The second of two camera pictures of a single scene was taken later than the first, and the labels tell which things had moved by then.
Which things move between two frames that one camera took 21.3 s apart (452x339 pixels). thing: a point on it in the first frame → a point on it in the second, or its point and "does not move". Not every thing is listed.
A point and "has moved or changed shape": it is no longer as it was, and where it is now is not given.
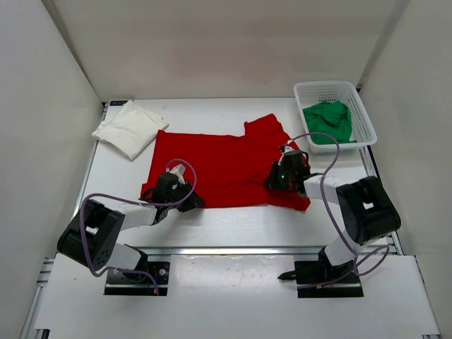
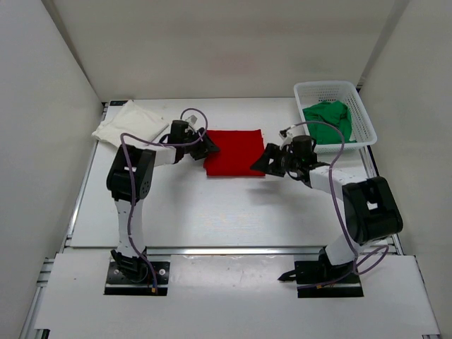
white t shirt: (131, 131) does not move
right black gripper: (272, 182) → (274, 152)
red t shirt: (226, 170) has moved or changed shape
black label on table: (117, 102) does not move
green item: (332, 119) does not move
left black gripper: (194, 201) → (206, 148)
